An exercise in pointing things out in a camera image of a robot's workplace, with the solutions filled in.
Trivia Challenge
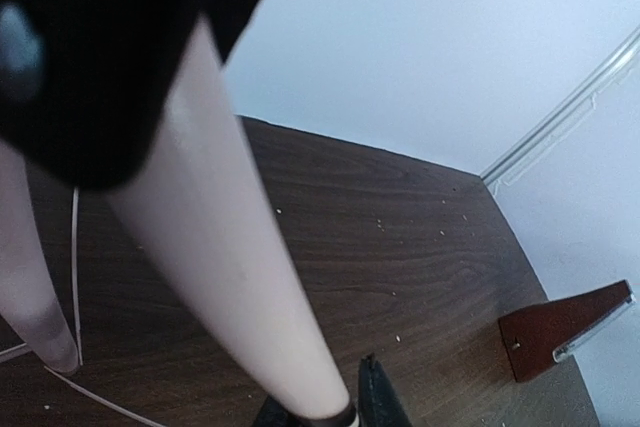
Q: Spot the dark red wooden metronome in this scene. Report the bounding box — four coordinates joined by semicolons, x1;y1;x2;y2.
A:
498;280;633;383

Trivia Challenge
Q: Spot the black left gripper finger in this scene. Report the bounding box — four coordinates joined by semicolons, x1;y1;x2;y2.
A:
358;354;412;427

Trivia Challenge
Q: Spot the clear plastic metronome cover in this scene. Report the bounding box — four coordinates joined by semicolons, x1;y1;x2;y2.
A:
552;294;636;364

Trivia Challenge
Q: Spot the right aluminium corner post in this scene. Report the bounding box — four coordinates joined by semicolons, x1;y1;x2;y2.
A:
480;29;639;195

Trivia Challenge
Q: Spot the pink music stand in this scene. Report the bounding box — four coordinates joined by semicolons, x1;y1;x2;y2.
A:
1;0;360;426

